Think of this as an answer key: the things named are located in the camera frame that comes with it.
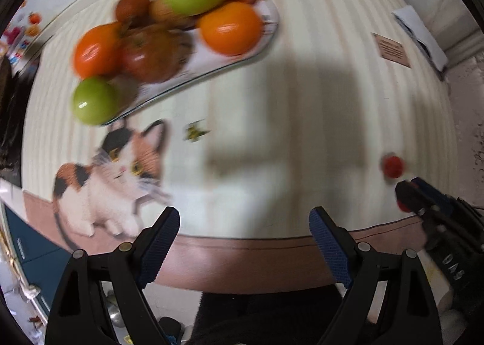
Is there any white paper tissue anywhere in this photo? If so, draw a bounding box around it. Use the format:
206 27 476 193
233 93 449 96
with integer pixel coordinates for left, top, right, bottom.
392 5 449 69

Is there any medium orange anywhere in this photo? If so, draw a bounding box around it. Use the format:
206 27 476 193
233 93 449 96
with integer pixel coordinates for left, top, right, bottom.
74 23 125 79

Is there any colourful wall sticker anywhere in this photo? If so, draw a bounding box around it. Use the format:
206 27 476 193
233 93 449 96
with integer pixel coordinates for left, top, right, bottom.
0 10 42 66

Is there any striped cat print tablecloth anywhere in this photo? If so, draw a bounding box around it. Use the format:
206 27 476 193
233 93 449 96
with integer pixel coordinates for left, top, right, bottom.
23 0 460 294

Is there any brown red apple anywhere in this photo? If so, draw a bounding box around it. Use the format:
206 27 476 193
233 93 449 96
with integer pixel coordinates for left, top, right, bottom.
121 25 193 84

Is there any brown pear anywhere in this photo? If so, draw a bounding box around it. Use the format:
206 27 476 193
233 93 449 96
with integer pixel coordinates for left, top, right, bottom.
149 0 197 30

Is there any oval floral ceramic plate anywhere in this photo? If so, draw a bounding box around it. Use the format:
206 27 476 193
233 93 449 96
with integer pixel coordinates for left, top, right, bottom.
106 0 281 126

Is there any small brown label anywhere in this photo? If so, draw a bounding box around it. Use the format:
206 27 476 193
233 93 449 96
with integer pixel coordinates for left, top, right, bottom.
371 32 412 69

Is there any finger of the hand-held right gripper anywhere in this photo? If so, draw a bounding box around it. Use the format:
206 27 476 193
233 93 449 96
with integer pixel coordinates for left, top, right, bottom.
395 180 430 215
411 177 456 217

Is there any blue kitchen cabinet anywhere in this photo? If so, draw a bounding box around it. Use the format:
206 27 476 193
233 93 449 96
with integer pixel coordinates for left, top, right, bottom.
2 203 72 315

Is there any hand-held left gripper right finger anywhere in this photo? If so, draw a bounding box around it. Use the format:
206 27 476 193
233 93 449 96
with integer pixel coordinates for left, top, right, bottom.
309 206 444 345

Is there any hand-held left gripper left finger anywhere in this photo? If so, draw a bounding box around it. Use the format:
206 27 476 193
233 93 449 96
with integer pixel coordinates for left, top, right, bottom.
44 206 181 345

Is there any large orange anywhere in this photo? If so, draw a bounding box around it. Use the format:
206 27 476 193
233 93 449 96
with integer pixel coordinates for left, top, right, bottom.
198 2 263 56

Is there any dark reddish orange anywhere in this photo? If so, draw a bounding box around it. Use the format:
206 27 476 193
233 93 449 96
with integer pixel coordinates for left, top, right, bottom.
115 0 151 24

